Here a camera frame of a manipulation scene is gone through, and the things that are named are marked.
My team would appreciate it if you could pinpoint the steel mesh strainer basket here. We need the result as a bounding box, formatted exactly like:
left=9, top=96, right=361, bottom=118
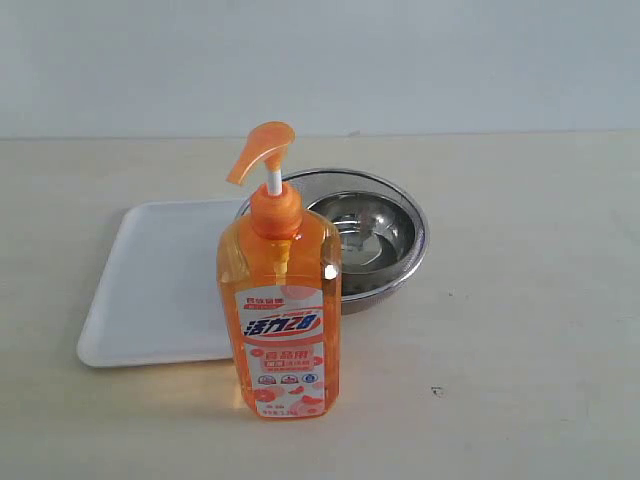
left=233, top=168, right=431, bottom=317

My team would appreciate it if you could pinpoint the orange pump soap bottle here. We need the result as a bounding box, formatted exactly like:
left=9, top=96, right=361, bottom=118
left=216, top=121, right=342, bottom=419

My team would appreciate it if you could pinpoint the white rectangular plastic tray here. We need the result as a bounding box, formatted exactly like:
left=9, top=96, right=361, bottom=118
left=76, top=199, right=244, bottom=368

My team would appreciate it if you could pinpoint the small stainless steel bowl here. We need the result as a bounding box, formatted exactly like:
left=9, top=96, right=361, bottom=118
left=310, top=191, right=417, bottom=275

